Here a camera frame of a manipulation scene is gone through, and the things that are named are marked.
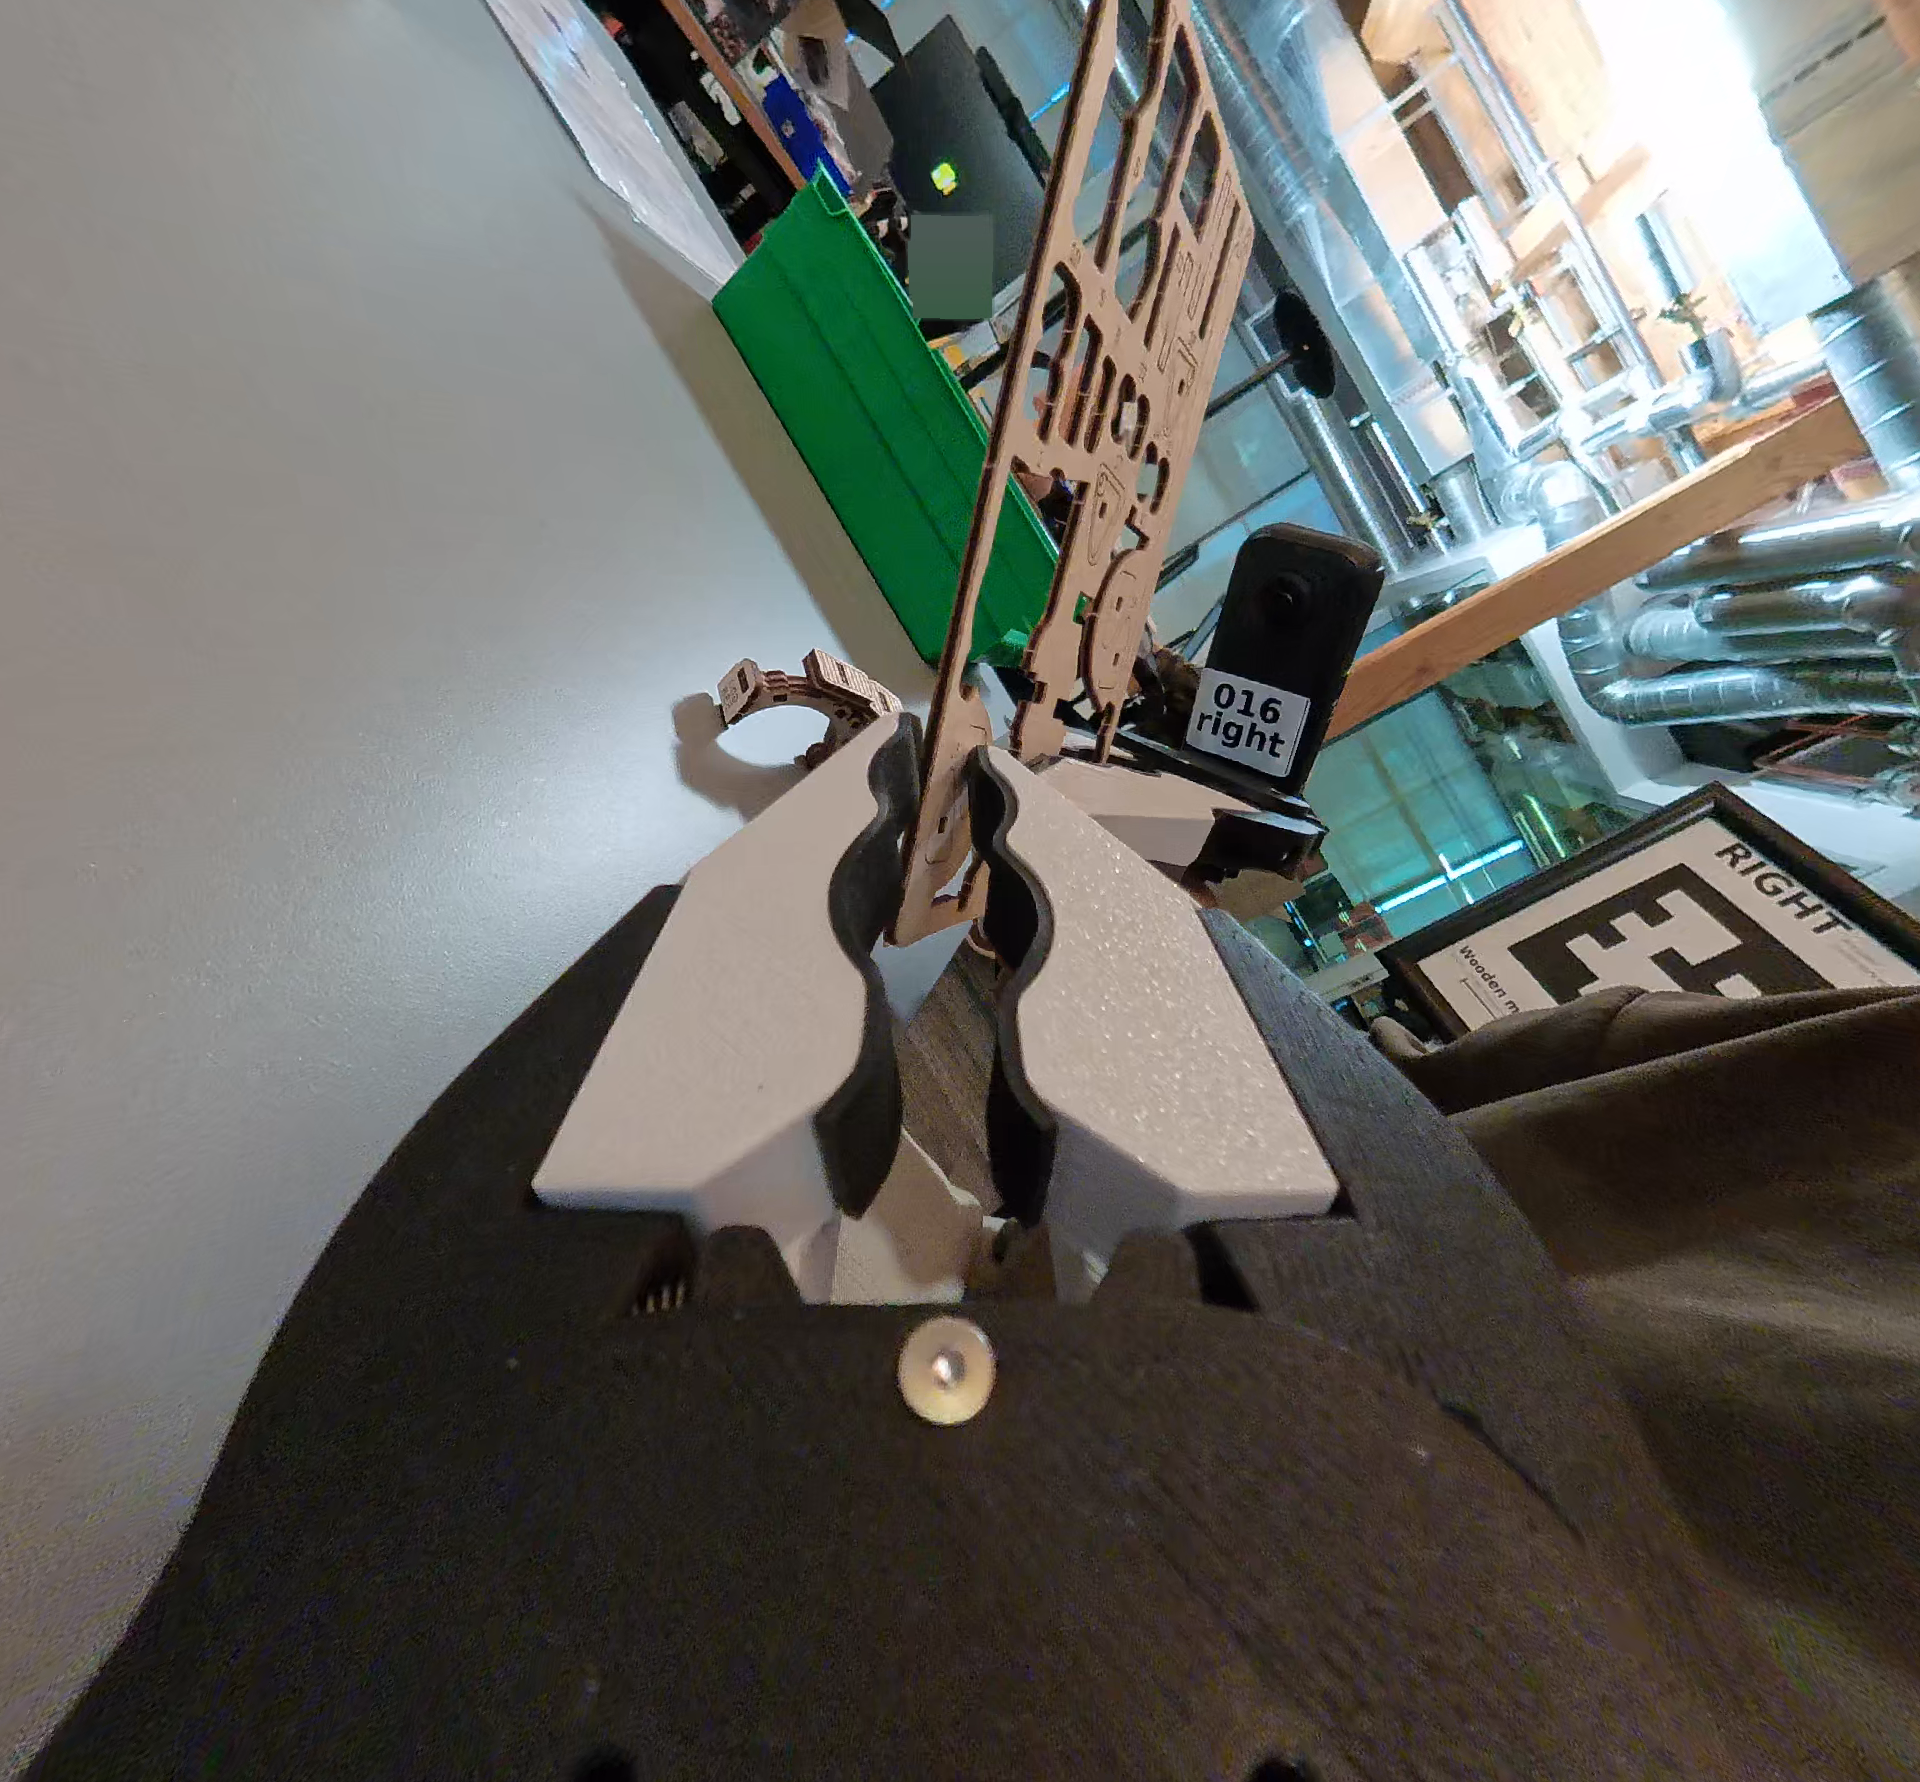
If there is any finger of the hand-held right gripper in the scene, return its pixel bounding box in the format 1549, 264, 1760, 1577
1034, 753, 1226, 887

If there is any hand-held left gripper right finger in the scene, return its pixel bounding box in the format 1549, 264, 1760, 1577
965, 745, 1339, 1261

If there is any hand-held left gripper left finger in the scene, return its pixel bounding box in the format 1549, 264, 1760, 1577
532, 715, 924, 1222

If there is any laser-cut wooden puzzle sheet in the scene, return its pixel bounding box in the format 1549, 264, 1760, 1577
884, 0, 1253, 947

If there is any black round disc stand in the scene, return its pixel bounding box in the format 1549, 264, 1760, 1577
1205, 292, 1339, 421

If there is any wooden ceiling beam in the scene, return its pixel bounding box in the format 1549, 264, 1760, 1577
1326, 394, 1891, 741

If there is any assembled wooden model part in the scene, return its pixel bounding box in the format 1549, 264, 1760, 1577
711, 647, 902, 772

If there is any bundle of silver ducts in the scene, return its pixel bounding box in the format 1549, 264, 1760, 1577
1559, 265, 1920, 763

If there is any black framed marker sign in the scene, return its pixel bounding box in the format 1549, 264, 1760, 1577
1379, 784, 1920, 1050

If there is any green storage bin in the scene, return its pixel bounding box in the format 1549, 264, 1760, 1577
711, 161, 1060, 666

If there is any person's brown sweater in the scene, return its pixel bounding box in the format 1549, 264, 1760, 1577
1372, 985, 1920, 1782

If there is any black monitor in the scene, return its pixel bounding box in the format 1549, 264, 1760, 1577
870, 12, 1052, 299

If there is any small blue bin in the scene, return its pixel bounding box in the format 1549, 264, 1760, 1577
756, 72, 821, 185

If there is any printed paper sheet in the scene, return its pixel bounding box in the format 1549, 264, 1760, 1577
395, 0, 744, 299

